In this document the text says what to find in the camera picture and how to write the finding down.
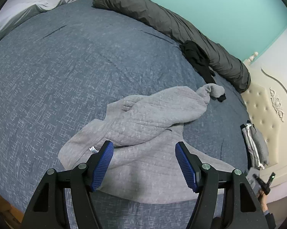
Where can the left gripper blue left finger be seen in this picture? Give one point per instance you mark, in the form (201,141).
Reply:
(98,165)

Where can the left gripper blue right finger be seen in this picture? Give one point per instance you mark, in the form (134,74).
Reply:
(190,167)

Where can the grey quilted sweatshirt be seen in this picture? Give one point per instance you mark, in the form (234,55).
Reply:
(145,130)

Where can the stack of folded clothes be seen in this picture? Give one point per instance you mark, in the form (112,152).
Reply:
(256,146)

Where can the person's right hand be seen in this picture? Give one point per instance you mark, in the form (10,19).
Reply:
(262,197)

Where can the cream tufted headboard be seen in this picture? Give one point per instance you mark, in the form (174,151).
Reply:
(266,103)

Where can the dark grey rolled duvet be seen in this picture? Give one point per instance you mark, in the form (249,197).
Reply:
(179,29)

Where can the black garment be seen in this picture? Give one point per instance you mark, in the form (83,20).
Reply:
(198,59)

